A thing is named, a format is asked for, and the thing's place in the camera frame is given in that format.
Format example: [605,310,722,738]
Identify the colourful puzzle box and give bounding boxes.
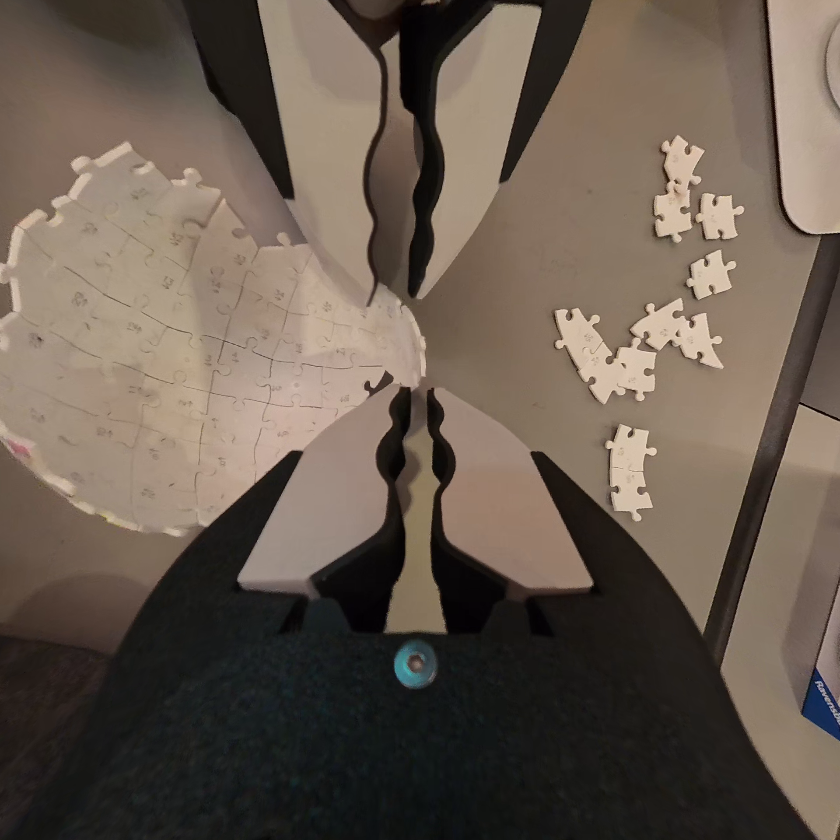
[801,666,840,742]

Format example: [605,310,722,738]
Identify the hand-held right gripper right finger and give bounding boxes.
[427,387,595,634]

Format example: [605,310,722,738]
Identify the partly built white puzzle ball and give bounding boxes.
[0,141,427,538]

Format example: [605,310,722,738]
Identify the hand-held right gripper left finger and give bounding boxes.
[236,386,412,634]

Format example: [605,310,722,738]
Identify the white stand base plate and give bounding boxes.
[766,0,840,234]

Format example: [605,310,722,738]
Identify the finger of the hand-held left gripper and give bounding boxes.
[397,0,544,301]
[258,0,389,307]

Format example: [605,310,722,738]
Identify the puzzle pieces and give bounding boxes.
[553,134,746,524]

